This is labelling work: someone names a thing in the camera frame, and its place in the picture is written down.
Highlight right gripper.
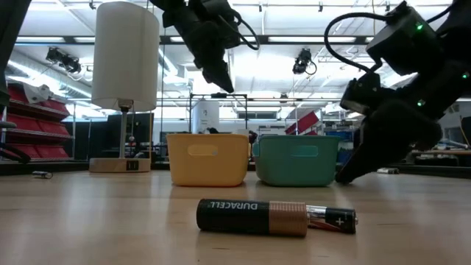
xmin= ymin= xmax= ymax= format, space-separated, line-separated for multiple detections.
xmin=335 ymin=99 xmax=442 ymax=185

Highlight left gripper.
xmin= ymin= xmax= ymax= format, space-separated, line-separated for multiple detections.
xmin=149 ymin=0 xmax=243 ymax=94

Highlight black copper Duracell battery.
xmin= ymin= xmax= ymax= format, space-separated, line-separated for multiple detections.
xmin=196 ymin=198 xmax=308 ymax=238

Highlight black metal stand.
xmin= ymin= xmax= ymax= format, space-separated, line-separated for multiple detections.
xmin=188 ymin=92 xmax=249 ymax=135

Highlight blue storage bins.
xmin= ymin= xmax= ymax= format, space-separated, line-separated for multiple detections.
xmin=325 ymin=130 xmax=356 ymax=165

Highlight white cylinder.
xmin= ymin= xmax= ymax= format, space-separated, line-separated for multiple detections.
xmin=191 ymin=99 xmax=221 ymax=134

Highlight teal plastic bin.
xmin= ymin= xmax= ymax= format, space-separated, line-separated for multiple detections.
xmin=252 ymin=135 xmax=341 ymax=188

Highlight yellow plastic bin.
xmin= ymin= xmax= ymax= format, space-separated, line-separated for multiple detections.
xmin=166 ymin=132 xmax=250 ymax=188

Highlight black panel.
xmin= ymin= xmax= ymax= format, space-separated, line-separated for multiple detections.
xmin=105 ymin=112 xmax=155 ymax=160

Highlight white shade wooden lamp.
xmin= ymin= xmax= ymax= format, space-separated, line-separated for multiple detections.
xmin=88 ymin=1 xmax=160 ymax=174

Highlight red storage bin shelf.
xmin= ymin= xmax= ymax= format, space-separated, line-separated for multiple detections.
xmin=0 ymin=81 xmax=74 ymax=163

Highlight black office chair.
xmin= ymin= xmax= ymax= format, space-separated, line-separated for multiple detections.
xmin=0 ymin=120 xmax=32 ymax=165

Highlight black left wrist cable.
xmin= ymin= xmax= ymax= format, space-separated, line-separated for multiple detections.
xmin=230 ymin=9 xmax=261 ymax=52

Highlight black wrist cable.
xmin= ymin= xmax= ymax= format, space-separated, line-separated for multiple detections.
xmin=322 ymin=12 xmax=393 ymax=74
xmin=230 ymin=9 xmax=261 ymax=52

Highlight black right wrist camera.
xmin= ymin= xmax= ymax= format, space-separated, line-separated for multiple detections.
xmin=339 ymin=71 xmax=383 ymax=116

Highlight black ceiling camera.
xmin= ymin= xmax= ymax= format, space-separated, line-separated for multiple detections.
xmin=45 ymin=46 xmax=82 ymax=74
xmin=291 ymin=47 xmax=318 ymax=76

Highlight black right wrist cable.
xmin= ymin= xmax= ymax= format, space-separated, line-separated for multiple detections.
xmin=322 ymin=12 xmax=393 ymax=74

